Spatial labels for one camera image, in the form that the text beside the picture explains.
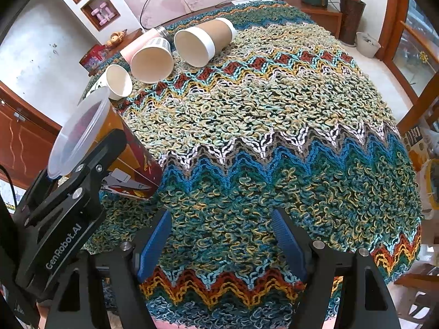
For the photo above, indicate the pink dumbbells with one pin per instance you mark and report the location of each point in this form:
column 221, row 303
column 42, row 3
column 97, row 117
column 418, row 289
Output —
column 102, row 14

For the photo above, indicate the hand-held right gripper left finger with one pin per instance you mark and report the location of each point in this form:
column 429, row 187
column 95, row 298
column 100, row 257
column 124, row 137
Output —
column 154, row 246

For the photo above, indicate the yellow cardboard box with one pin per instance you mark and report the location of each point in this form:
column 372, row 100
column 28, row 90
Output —
column 416, row 147

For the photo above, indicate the wooden chair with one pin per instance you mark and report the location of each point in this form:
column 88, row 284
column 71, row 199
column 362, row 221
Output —
column 418, row 281

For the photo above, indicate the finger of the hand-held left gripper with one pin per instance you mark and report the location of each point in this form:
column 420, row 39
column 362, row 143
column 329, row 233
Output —
column 36, row 192
column 99, row 164

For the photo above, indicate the pink bottle with clear cap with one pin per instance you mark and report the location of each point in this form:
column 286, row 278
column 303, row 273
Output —
column 137, row 45

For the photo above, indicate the clear plastic cup red print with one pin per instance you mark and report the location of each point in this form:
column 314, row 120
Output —
column 137, row 157

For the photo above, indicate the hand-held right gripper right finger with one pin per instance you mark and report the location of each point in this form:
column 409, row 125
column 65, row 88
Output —
column 288, row 243

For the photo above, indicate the white bucket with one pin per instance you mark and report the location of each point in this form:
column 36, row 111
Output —
column 367, row 46

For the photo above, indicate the paper cup with brown sleeve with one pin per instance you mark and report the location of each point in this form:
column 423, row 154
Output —
column 219, row 32

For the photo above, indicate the colourful crocheted blanket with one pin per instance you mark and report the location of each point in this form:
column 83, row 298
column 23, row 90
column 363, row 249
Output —
column 257, row 126

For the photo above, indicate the small white paper cup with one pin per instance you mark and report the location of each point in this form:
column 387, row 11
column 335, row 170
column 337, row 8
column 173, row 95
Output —
column 118, row 82

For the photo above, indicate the white paper cup dotted print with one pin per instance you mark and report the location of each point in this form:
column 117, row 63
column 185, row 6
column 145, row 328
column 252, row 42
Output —
column 151, row 62

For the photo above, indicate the red tin box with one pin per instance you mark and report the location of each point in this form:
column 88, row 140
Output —
column 94, row 58

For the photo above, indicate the wooden glass door frame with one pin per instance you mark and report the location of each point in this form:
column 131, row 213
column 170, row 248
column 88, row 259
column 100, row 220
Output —
column 398, row 34

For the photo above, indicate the bowl of fruit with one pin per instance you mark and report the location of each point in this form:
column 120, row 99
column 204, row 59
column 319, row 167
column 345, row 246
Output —
column 115, row 38

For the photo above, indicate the dark wicker bin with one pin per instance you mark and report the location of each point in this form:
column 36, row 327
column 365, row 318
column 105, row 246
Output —
column 351, row 20

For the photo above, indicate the wooden cupboard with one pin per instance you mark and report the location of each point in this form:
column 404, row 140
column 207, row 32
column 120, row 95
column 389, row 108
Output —
column 24, row 140

